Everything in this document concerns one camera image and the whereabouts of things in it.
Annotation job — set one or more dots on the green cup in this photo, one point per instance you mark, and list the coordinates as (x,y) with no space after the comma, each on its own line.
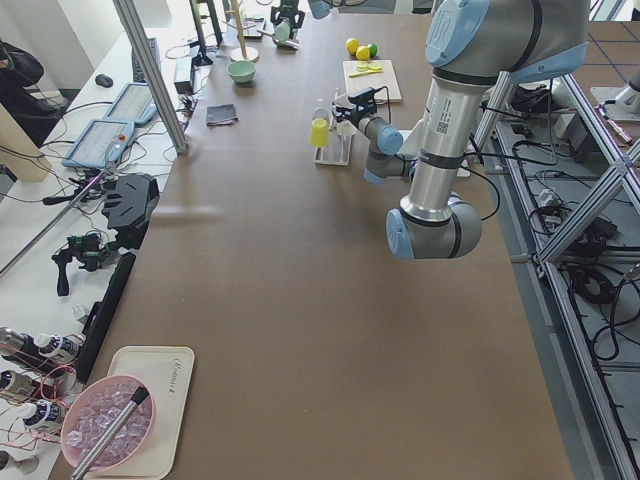
(282,31)

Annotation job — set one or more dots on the yellow cup on rack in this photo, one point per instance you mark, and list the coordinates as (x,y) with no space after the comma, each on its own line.
(319,132)

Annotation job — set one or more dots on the wooden cutting board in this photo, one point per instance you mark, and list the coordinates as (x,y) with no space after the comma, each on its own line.
(387,81)

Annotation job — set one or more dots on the yellow plastic knife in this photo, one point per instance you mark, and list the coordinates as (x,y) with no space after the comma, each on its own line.
(361,73)

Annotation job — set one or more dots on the yellow lemon lower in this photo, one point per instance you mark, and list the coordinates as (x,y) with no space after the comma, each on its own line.
(363,53)

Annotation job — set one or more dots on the yellow lemon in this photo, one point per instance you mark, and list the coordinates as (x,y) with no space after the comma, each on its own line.
(363,53)
(352,45)

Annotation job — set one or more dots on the green lime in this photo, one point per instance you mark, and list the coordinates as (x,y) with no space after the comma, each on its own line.
(372,49)

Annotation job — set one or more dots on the yellow lemon upper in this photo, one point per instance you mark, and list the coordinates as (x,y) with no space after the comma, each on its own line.
(352,45)

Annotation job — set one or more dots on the wooden mug tree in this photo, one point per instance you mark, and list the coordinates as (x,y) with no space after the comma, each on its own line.
(239,44)

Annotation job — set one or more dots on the green bowl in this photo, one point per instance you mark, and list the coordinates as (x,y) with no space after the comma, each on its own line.
(241,71)

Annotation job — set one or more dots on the grey folded cloth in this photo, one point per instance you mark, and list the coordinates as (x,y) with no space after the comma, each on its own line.
(221,115)

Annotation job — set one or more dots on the teach pendant upper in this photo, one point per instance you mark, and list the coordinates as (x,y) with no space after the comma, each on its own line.
(134,103)

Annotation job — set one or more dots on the teach pendant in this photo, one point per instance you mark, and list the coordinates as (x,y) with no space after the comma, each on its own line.
(134,103)
(102,142)

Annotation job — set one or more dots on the black computer mouse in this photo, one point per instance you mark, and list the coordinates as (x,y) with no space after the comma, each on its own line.
(103,80)

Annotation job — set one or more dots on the teach pendant lower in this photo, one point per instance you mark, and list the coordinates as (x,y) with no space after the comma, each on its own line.
(102,142)

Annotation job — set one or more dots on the metal tongs in bowl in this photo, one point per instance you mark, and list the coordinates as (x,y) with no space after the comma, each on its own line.
(87,462)

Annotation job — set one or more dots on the pink bowl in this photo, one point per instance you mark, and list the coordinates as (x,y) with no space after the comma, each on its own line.
(95,410)

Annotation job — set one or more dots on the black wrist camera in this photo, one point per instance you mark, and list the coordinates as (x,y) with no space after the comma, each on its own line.
(363,98)

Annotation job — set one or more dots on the white wire cup rack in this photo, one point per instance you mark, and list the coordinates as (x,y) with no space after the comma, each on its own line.
(338,151)

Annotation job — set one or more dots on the aluminium frame post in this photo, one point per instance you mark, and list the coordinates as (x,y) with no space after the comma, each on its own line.
(136,34)

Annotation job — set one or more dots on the green handled grabber tool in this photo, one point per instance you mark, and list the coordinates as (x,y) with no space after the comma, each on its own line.
(103,173)

